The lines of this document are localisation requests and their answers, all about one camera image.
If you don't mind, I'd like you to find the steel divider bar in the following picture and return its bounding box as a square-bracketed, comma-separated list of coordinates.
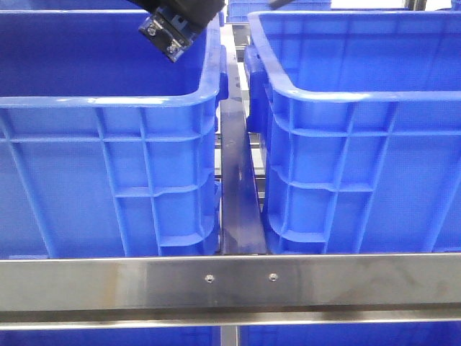
[218, 61, 268, 256]

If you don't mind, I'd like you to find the blue crate in background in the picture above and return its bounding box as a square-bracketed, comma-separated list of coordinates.
[226, 0, 332, 22]

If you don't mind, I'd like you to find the stainless steel front rail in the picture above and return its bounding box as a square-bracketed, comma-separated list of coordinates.
[1, 253, 460, 330]

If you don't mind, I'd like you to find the black gripper with screws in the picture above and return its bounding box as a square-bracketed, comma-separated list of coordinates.
[132, 0, 224, 63]

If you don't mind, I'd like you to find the blue destination bin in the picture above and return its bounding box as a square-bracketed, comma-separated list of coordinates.
[245, 11, 460, 254]

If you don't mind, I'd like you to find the blue source bin with buttons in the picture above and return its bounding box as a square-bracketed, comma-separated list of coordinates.
[1, 10, 228, 260]

